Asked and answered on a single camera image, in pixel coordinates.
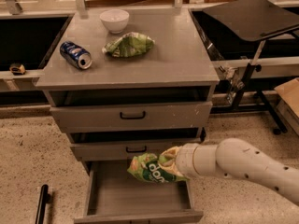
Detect grey drawer cabinet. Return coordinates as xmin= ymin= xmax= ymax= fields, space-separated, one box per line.
xmin=35 ymin=7 xmax=221 ymax=224

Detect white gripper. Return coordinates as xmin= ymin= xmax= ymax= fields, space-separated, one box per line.
xmin=159 ymin=143 xmax=205 ymax=178

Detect black tray stand table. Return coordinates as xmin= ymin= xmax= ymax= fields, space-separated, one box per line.
xmin=199 ymin=0 xmax=299 ymax=134

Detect white ceramic bowl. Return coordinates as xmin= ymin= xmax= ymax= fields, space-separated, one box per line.
xmin=100 ymin=9 xmax=130 ymax=34

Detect grey open bottom drawer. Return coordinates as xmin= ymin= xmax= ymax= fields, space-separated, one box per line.
xmin=74 ymin=160 xmax=203 ymax=224

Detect green rice chip bag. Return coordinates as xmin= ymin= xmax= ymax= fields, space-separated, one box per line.
xmin=127 ymin=153 xmax=186 ymax=183

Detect grey middle drawer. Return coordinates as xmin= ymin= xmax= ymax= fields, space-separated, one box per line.
xmin=71 ymin=138 xmax=200 ymax=161

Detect blue soda can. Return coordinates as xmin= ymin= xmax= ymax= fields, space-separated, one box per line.
xmin=60 ymin=41 xmax=92 ymax=70

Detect black bar handle on floor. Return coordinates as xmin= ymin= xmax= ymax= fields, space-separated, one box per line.
xmin=35 ymin=184 xmax=50 ymax=224

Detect cardboard box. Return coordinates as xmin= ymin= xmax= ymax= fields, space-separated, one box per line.
xmin=275 ymin=77 xmax=299 ymax=135

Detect crumpled green snack bag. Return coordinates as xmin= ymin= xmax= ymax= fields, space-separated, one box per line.
xmin=102 ymin=32 xmax=155 ymax=58

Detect yellow tape measure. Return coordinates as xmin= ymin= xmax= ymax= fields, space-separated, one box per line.
xmin=9 ymin=63 xmax=26 ymax=75

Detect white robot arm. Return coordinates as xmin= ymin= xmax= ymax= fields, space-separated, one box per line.
xmin=158 ymin=138 xmax=299 ymax=205

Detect grey top drawer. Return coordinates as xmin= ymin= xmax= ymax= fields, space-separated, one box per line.
xmin=50 ymin=102 xmax=212 ymax=133

